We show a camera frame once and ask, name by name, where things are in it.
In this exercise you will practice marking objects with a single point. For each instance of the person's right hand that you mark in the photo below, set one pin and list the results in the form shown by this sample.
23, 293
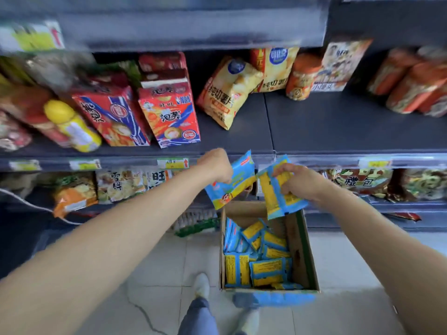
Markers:
304, 183

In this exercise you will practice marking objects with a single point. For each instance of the person's left hand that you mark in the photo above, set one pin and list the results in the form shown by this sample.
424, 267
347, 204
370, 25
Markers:
218, 165

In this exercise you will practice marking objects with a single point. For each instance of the dark grey shelf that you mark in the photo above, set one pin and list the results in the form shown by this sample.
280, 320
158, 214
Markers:
331, 125

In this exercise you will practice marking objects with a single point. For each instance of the brown cardboard box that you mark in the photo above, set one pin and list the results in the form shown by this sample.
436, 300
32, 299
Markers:
300, 247

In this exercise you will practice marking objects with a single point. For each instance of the blue wipe packets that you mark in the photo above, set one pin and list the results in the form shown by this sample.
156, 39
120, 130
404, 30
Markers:
269, 270

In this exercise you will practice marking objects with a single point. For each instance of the person's right forearm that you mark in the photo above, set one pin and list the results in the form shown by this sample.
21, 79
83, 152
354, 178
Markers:
391, 261

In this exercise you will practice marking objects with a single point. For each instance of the person's left forearm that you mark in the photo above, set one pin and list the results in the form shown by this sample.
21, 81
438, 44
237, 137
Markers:
97, 261

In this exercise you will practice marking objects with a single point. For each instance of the red blue snack box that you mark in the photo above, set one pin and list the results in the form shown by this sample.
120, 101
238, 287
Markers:
111, 115
169, 115

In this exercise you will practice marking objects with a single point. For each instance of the person's left white shoe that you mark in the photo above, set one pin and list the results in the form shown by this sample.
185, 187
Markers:
201, 286

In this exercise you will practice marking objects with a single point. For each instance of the person's white shoe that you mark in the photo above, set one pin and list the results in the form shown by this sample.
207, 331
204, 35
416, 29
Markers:
249, 322
201, 286

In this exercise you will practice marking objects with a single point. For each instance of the person's right white shoe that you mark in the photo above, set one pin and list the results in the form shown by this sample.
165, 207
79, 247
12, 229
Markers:
249, 322

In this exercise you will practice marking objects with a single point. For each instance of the person's left leg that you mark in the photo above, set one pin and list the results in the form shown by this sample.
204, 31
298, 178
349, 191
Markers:
199, 319

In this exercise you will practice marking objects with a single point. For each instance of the green yellow price tag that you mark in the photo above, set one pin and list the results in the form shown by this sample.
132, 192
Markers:
375, 163
24, 165
31, 36
173, 163
85, 164

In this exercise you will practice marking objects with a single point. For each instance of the brown gift snack bag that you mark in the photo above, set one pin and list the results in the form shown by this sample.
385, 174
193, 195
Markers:
359, 181
419, 184

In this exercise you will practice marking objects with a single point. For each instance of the white rice cracker multipack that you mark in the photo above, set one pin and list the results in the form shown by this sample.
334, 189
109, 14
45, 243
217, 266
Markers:
157, 177

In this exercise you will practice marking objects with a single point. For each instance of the green white wafer pack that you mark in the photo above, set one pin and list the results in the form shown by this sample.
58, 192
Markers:
195, 225

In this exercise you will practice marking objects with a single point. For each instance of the yellow potato chip bag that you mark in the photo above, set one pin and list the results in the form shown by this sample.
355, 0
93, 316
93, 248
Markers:
227, 90

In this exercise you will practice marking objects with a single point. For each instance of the beige rice cracker bag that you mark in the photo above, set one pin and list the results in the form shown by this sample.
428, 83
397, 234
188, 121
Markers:
118, 186

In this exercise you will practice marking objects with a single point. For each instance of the orange lidded snack jar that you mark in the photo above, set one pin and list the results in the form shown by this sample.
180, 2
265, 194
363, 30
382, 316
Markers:
303, 78

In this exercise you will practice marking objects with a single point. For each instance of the blue plastic pack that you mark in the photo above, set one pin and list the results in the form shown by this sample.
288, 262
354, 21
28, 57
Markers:
276, 299

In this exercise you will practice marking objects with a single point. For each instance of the orange red snack packet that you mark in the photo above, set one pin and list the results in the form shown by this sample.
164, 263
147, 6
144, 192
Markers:
87, 214

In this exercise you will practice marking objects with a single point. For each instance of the orange green snack bag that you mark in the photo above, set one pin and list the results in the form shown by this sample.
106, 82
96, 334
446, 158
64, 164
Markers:
75, 197

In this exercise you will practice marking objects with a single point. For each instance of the yellow plastic bottle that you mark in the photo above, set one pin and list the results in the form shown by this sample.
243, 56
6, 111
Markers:
75, 129

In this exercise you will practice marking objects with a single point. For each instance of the clear plastic snack bag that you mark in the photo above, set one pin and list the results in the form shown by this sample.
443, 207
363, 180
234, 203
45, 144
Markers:
59, 69

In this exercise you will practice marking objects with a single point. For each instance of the brown clear snack bag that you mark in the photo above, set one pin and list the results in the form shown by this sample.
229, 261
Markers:
21, 183

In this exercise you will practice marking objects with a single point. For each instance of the yellow snack bag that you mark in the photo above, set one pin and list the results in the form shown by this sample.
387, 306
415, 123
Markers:
14, 69

